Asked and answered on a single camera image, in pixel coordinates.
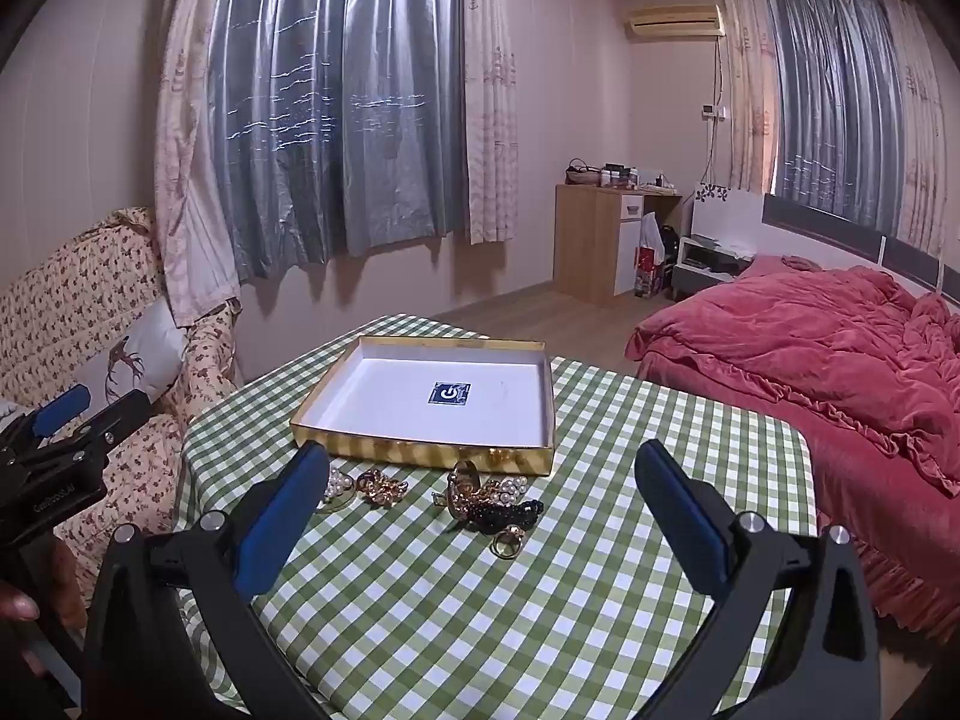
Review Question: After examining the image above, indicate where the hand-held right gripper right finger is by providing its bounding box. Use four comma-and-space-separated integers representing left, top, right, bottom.
634, 439, 882, 720

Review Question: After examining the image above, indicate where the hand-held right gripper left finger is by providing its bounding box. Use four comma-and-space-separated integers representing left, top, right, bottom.
81, 441, 335, 720

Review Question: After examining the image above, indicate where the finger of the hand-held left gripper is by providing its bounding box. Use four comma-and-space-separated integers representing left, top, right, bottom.
41, 388, 155, 462
0, 384, 92, 466

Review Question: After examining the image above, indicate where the gold flower brooch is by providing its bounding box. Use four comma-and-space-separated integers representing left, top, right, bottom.
354, 467, 410, 507

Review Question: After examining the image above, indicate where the gold cardboard box tray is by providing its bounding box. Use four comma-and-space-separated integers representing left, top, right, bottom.
289, 335, 556, 476

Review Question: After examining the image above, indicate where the black beaded hair tie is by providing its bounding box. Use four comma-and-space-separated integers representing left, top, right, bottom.
450, 499, 545, 535

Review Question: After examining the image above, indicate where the gold pearl cluster brooch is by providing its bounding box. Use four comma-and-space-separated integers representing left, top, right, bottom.
431, 474, 528, 522

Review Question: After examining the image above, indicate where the person's left hand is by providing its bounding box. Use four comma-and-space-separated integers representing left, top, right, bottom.
0, 538, 89, 680

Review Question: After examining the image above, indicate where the white deer print cushion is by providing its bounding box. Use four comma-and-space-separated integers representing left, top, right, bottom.
71, 304, 188, 421

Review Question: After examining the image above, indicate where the floral covered sofa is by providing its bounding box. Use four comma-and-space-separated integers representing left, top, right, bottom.
0, 206, 245, 608

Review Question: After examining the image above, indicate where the red bed blanket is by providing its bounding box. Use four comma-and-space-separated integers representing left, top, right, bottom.
637, 352, 960, 635

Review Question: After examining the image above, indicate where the green checkered tablecloth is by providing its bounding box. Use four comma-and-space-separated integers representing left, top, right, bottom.
174, 315, 818, 720

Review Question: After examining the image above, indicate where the red ruffled blanket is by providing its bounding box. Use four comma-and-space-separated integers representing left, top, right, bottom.
625, 255, 960, 500

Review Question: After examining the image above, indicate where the beige patterned curtain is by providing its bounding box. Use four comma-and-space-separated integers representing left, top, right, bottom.
457, 0, 520, 245
154, 0, 242, 327
716, 0, 781, 196
881, 0, 950, 257

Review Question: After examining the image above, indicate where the white grey nightstand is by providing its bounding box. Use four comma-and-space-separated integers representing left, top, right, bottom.
671, 236, 755, 304

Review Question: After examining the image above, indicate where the red paper bag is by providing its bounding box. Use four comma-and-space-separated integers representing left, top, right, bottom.
634, 246, 665, 298

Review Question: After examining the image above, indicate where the white plastic bag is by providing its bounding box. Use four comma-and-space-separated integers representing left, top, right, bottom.
637, 211, 665, 271

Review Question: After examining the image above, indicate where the wooden cabinet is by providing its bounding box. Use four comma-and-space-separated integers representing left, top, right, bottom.
553, 182, 683, 307

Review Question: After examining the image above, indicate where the white grey bed headboard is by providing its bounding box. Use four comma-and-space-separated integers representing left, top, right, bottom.
690, 187, 960, 293

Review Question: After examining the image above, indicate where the blue-grey shiny curtain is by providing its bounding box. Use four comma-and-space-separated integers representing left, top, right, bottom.
206, 0, 470, 278
761, 0, 905, 235

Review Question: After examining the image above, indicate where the air conditioner cable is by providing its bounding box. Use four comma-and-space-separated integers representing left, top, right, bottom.
703, 37, 730, 190

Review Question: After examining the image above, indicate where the wall air conditioner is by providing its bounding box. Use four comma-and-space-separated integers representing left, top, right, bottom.
626, 4, 727, 39

